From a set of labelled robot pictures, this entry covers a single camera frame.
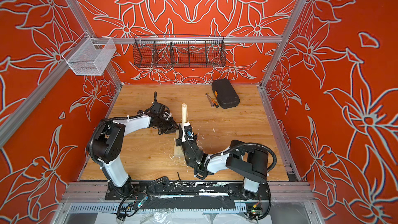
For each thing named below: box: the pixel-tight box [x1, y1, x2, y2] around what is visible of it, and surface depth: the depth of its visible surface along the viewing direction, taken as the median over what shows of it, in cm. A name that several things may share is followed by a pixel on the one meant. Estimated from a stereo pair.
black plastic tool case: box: [211, 78, 240, 109], surface depth 109 cm
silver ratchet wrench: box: [205, 92, 215, 108], surface depth 111 cm
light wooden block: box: [173, 129, 185, 158], surface depth 85 cm
